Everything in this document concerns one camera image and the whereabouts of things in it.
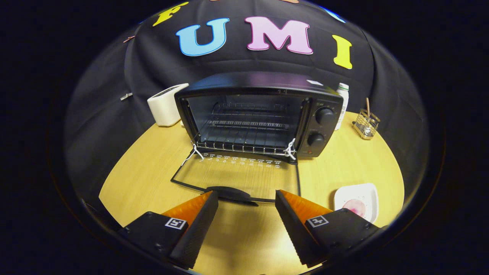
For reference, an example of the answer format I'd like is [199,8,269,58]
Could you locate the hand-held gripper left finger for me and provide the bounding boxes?
[118,190,219,270]

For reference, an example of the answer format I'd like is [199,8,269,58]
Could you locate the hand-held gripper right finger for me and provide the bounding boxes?
[275,189,382,268]

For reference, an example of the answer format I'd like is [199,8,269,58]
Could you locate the round pink ham slice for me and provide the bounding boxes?
[342,199,366,218]

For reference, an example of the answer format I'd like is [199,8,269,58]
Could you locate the white square plate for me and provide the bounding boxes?
[334,183,379,224]

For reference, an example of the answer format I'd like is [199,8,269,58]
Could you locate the black toaster oven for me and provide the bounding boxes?
[171,71,344,207]

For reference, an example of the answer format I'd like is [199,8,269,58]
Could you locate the white bread toaster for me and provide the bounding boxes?
[147,83,189,127]

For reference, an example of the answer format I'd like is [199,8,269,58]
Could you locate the white bottle green label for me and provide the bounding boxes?
[335,83,350,131]

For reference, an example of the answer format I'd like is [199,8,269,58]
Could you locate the wire mesh holder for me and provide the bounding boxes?
[352,109,381,140]

